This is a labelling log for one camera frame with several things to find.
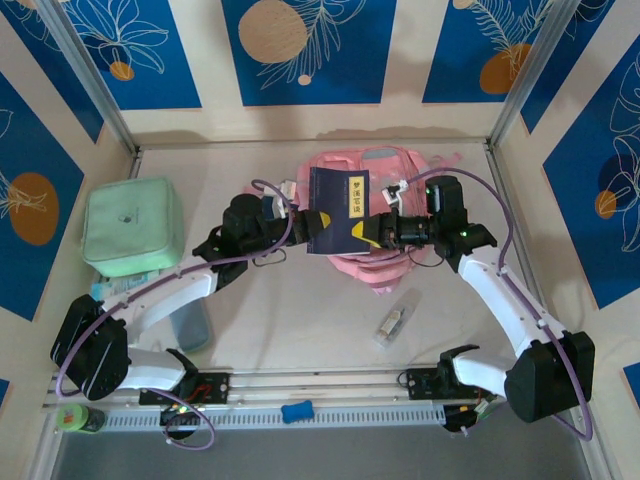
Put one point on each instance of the large navy book yellow label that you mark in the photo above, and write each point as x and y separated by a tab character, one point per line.
330	195

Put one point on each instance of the pink school backpack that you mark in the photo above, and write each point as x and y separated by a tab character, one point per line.
370	272

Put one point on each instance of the clear plastic stationery packet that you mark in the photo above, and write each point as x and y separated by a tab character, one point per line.
397	320

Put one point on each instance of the grey blue pencil case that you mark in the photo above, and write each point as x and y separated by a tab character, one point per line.
192	330

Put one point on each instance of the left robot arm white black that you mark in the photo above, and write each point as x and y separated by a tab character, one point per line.
165	302

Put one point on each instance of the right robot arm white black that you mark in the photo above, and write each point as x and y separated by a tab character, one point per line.
495	300

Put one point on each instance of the light blue tissue pack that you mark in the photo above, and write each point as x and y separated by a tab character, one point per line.
120	286

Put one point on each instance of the mint green square pouch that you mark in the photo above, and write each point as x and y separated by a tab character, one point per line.
130	220

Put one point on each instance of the blue bone shaped sponge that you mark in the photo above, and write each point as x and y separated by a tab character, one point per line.
297	412

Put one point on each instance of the right black electronics board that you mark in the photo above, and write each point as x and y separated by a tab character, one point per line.
462	417

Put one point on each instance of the black electronics board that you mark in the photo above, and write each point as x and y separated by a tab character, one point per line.
462	417
177	417

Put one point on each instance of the left black electronics board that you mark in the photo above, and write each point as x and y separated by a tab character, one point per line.
177	417

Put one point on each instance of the green bottle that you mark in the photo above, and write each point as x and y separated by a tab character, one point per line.
75	419

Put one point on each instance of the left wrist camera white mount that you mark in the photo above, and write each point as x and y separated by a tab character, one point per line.
289	190

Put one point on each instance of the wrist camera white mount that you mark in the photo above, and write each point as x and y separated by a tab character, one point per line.
289	190
395	194

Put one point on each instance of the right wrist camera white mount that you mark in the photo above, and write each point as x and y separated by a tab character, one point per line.
395	194

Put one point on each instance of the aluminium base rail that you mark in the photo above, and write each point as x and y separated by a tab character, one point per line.
325	385

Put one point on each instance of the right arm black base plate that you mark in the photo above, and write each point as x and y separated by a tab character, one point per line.
420	384

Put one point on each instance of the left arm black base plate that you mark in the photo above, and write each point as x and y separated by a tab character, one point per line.
215	387

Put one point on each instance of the right aluminium frame post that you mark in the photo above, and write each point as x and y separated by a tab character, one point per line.
532	75

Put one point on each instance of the aluminium frame post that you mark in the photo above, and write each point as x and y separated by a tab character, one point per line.
532	75
91	75

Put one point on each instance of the left aluminium frame post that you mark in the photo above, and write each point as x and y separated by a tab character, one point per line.
91	75

